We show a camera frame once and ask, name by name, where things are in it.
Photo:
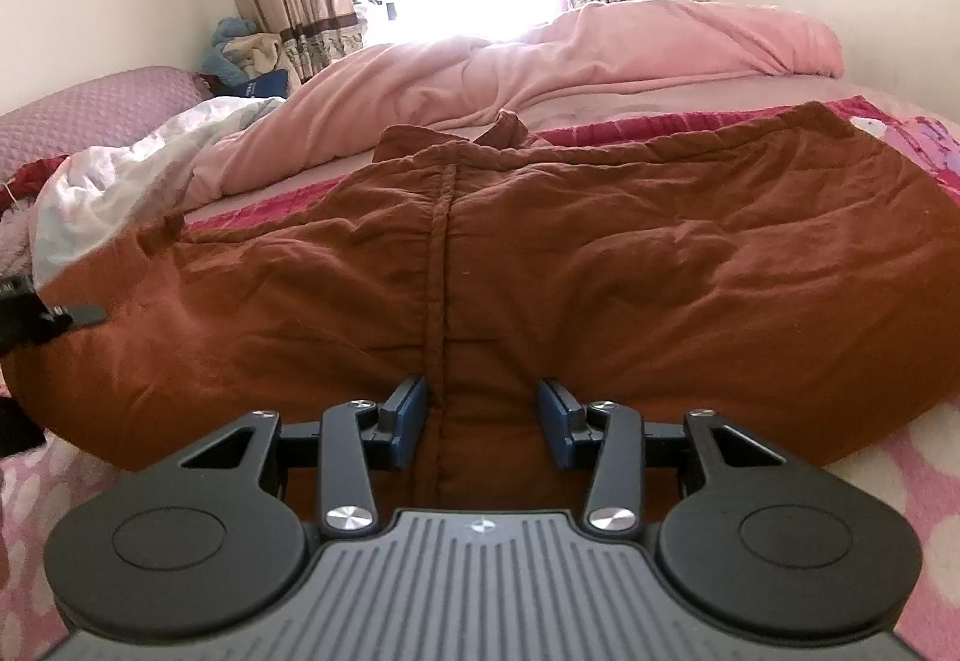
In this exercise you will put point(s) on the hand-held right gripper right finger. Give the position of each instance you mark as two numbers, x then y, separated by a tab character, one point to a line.
553	422

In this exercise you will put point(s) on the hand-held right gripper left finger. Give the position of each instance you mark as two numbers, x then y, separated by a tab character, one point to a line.
411	422

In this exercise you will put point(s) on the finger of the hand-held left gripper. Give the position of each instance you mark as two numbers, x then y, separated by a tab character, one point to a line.
79	314

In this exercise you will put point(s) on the brown padded jacket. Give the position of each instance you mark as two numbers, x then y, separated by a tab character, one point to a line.
600	271

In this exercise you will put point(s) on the lavender knitted cloth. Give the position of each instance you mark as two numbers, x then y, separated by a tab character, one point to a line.
15	241

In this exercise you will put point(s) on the red cloth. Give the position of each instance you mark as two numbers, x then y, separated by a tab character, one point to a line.
30	177

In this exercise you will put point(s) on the white quilt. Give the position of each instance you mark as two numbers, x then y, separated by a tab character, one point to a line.
112	181

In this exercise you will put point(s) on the purple pillow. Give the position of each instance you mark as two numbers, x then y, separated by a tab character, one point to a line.
90	106

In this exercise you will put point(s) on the dark blue bag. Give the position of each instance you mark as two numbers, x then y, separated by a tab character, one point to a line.
267	85

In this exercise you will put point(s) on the red pink printed sheet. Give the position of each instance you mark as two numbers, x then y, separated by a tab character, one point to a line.
637	125

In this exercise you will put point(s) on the blue plush toy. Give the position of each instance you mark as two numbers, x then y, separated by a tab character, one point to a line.
229	35

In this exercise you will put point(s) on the cream cloth pile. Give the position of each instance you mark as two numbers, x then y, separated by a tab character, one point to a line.
264	54

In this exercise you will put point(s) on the pink quilt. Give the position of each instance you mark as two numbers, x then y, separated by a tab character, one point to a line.
600	46

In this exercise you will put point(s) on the pink polka-dot blanket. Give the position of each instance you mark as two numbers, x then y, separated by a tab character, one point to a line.
922	518

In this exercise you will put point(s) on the mauve bed sheet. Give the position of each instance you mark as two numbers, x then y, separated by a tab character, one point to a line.
885	87

